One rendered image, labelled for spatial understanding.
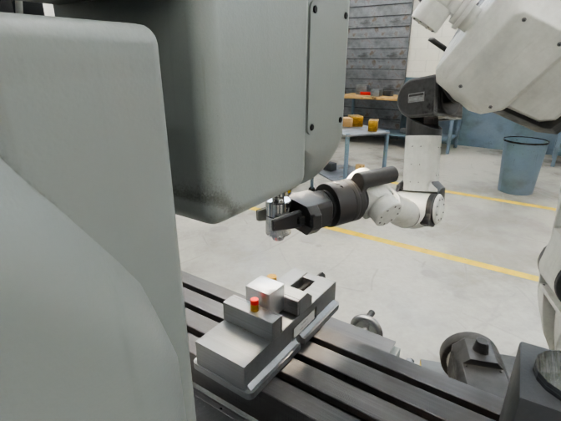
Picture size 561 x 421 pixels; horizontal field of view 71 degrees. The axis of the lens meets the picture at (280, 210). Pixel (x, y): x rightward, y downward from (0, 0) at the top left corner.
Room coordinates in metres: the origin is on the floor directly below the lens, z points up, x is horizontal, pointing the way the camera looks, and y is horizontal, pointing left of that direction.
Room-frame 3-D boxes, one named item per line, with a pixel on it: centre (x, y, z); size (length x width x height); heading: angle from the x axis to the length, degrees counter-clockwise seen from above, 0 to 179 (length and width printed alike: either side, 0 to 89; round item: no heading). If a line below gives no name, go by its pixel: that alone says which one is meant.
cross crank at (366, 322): (1.09, -0.27, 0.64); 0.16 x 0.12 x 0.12; 146
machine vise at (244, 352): (0.71, 0.01, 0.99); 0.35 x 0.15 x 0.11; 145
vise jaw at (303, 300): (0.74, 0.00, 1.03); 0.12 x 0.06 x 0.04; 55
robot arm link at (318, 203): (0.72, -0.07, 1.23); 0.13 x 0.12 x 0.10; 31
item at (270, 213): (0.67, 0.00, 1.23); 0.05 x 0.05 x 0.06
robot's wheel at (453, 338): (1.14, -0.68, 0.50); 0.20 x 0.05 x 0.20; 76
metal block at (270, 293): (0.69, 0.03, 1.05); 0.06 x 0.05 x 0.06; 55
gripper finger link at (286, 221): (0.65, -0.01, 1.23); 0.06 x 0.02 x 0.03; 121
